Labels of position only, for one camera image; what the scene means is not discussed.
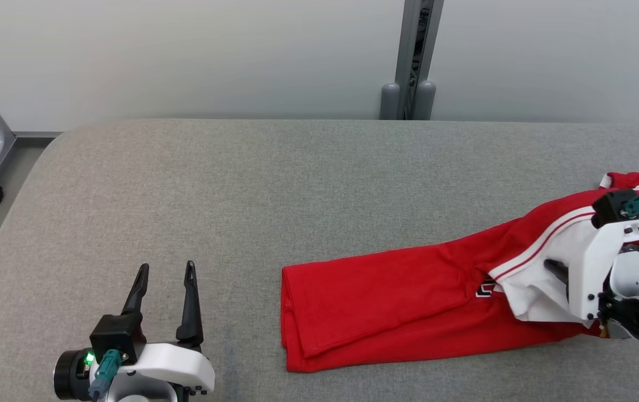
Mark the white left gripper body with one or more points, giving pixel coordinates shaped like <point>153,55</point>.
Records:
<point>177,365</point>

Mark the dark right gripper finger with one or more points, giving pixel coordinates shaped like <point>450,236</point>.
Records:
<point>558,269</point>

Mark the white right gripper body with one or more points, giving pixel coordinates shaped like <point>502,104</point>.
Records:
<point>593,268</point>

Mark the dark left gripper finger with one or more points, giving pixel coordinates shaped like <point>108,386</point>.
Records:
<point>191,307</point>
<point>136,290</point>

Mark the red white basketball jersey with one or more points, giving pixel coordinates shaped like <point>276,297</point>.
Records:
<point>381,301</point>

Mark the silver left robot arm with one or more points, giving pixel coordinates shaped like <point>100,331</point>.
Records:
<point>71,374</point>

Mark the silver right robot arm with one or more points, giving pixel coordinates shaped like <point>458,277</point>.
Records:
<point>638,290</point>

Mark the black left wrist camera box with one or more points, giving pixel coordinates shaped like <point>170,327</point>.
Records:
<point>115,335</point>

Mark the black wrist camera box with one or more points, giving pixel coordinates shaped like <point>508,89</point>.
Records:
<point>115,335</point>
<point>610,206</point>

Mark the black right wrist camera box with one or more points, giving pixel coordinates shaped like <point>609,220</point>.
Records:
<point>610,206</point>

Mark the grey metal post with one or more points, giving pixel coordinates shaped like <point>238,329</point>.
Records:
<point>411,56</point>

